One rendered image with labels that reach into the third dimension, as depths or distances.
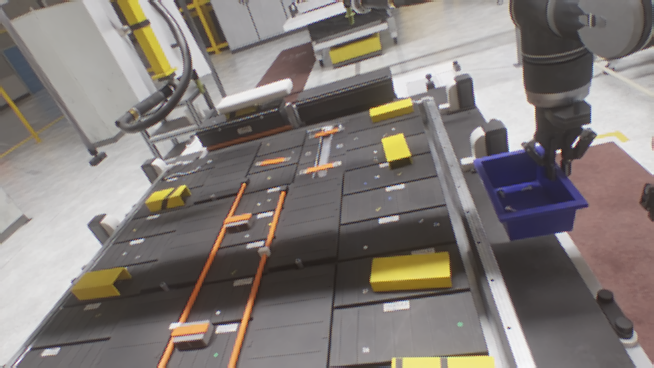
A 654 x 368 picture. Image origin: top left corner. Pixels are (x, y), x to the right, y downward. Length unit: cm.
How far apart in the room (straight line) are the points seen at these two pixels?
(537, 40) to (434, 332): 53
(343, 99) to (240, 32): 907
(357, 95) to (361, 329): 115
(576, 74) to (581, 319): 48
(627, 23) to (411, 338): 57
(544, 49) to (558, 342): 54
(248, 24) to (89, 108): 478
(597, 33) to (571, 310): 55
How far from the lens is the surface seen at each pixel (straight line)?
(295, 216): 120
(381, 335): 83
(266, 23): 1057
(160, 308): 115
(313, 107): 181
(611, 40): 68
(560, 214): 91
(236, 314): 100
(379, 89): 177
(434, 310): 85
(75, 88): 736
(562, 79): 83
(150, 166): 220
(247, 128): 191
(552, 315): 100
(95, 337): 124
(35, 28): 735
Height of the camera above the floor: 165
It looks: 30 degrees down
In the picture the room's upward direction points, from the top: 21 degrees counter-clockwise
